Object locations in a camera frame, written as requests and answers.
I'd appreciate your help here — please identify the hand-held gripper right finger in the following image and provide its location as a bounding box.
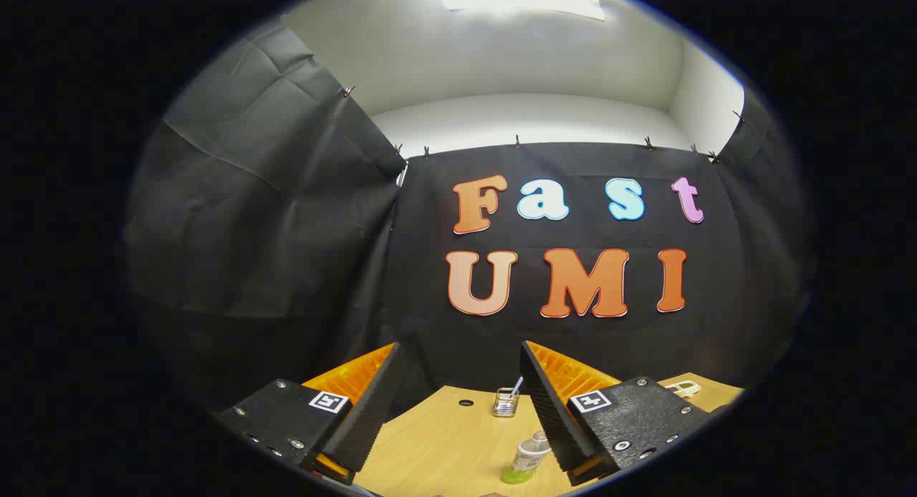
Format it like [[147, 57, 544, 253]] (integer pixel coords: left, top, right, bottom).
[[519, 340, 714, 488]]

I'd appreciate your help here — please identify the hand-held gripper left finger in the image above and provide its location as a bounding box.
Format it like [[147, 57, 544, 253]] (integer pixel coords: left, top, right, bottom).
[[213, 342, 403, 486]]

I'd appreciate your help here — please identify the white and green juice bottle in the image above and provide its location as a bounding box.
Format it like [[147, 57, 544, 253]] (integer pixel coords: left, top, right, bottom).
[[501, 430, 552, 485]]

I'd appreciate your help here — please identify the wooden table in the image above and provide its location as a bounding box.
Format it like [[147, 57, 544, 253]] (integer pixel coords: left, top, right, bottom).
[[353, 372, 746, 497]]

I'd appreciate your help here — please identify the black backdrop cloth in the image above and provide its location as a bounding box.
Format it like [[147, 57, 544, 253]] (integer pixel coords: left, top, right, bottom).
[[125, 17, 814, 412]]

